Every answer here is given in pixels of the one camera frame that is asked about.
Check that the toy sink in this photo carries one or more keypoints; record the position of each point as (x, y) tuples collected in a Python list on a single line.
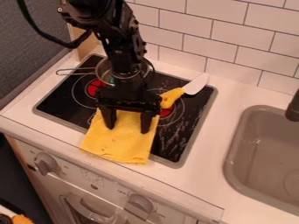
[(268, 160)]

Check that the silver pot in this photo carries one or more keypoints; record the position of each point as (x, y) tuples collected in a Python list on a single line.
[(102, 71)]

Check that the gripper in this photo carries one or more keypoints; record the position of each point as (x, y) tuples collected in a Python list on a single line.
[(128, 93)]

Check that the toy stove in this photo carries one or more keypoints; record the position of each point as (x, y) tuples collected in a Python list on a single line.
[(183, 128)]

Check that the yellow and white spatula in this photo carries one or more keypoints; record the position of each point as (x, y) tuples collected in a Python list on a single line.
[(187, 89)]

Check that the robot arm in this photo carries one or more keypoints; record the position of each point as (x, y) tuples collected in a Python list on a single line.
[(113, 26)]

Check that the yellow cloth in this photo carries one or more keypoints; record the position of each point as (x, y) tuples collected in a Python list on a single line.
[(120, 143)]

